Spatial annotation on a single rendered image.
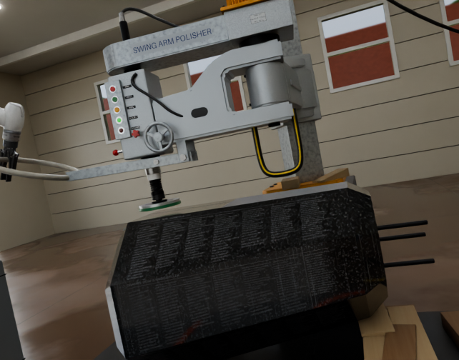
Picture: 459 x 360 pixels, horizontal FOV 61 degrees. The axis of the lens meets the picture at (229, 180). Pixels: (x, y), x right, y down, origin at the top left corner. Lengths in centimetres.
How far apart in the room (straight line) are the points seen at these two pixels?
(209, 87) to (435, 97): 641
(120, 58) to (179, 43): 31
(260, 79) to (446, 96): 635
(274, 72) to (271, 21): 22
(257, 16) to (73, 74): 844
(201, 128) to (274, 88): 39
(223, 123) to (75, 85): 835
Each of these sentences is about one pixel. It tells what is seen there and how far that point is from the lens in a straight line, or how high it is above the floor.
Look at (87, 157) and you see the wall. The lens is 986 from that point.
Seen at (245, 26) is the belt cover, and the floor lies 159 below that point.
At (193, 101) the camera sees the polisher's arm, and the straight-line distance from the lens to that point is 191.
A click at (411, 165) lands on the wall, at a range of 792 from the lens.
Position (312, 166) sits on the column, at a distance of 250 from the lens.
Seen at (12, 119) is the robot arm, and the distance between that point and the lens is 249.
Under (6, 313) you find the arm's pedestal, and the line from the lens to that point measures 177.
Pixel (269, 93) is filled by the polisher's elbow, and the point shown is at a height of 128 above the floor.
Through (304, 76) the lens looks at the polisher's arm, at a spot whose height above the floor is 142.
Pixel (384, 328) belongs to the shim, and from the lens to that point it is 179.
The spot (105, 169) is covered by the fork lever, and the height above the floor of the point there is 108.
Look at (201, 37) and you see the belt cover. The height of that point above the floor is 160.
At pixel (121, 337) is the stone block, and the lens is 188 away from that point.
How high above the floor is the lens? 101
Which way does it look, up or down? 3 degrees down
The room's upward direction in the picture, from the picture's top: 11 degrees counter-clockwise
